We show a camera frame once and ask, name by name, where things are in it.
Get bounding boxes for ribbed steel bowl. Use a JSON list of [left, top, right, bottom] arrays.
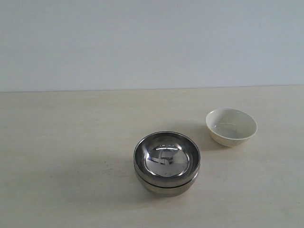
[[133, 131, 200, 187]]

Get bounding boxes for smooth steel bowl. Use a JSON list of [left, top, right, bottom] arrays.
[[134, 165, 200, 198]]

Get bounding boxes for cream ceramic bowl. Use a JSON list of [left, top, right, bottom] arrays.
[[205, 108, 257, 147]]

